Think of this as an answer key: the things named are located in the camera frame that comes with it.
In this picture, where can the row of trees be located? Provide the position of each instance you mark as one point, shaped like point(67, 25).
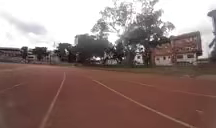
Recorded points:
point(146, 30)

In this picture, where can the red brick building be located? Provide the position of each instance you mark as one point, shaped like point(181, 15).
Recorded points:
point(186, 43)

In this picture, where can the low grey building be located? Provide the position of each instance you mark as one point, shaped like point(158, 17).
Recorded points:
point(6, 54)

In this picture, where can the tree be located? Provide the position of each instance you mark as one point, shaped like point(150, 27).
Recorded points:
point(39, 51)

